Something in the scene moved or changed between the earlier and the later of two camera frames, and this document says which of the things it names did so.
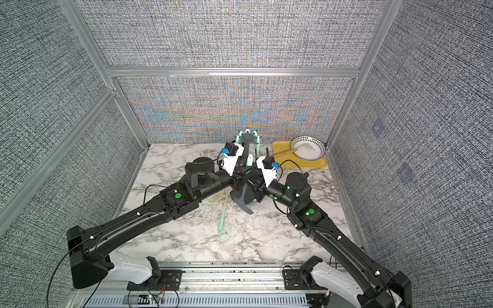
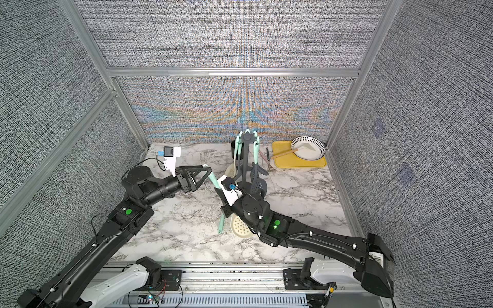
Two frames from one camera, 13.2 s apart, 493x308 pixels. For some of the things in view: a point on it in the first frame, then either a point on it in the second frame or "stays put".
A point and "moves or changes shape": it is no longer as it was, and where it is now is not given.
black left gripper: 239,181 to 190,185
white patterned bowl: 309,147 stays put
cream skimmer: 218,196 moves or changes shape
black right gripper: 261,191 to 230,209
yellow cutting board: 291,160 stays put
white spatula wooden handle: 302,147 stays put
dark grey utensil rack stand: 244,194 stays put
